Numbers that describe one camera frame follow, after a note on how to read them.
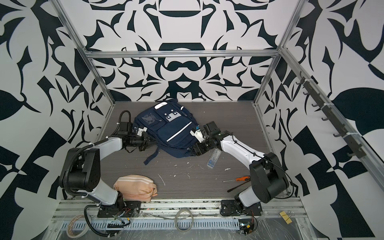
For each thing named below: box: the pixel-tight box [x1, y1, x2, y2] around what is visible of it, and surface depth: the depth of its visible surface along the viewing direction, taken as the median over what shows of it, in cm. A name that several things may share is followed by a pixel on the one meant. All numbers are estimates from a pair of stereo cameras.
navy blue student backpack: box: [133, 99, 199, 165], surface depth 96 cm
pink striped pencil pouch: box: [113, 174, 158, 202], surface depth 81 cm
